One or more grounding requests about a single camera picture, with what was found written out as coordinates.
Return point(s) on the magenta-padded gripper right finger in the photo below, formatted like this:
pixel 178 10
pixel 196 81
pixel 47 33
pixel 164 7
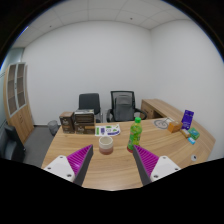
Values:
pixel 163 165

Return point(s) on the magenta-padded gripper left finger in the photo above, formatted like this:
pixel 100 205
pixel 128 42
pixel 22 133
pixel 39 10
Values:
pixel 60 165

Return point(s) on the green drink bottle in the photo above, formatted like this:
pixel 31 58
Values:
pixel 135 135

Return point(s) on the small white round cap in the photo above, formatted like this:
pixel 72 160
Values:
pixel 194 158

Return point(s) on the small blue box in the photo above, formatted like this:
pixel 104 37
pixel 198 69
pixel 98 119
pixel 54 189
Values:
pixel 191 140

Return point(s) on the dark mesh waste bin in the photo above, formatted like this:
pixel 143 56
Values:
pixel 53 127

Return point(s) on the small yellow box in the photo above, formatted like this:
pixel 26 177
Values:
pixel 185 133

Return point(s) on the small orange box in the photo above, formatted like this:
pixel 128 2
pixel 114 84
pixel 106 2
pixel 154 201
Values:
pixel 174 127

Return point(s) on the round clear coiled disc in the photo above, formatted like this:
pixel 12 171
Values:
pixel 161 123

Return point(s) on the tall brown cardboard box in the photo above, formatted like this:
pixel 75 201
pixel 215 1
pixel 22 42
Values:
pixel 67 123

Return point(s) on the small green box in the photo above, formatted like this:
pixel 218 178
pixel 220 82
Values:
pixel 194 133

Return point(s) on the white and brown cup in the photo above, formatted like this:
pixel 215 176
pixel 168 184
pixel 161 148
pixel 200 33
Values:
pixel 106 145

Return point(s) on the black leather armchair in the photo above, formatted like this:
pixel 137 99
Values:
pixel 11 146

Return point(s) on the purple upright box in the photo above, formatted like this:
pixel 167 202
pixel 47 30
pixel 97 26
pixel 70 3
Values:
pixel 187 119

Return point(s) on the dark brown flat box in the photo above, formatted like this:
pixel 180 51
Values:
pixel 84 116

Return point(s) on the wooden shelf cabinet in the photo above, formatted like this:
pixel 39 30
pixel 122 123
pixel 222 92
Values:
pixel 21 123

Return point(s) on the white printed sticker sheet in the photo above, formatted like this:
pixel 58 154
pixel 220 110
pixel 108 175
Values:
pixel 107 130

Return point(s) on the wooden side desk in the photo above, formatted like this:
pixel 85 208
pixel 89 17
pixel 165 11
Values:
pixel 151 107

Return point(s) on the dark grey office chair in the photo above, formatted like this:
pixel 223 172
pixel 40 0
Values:
pixel 89 101

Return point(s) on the black mesh office chair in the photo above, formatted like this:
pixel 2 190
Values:
pixel 123 106

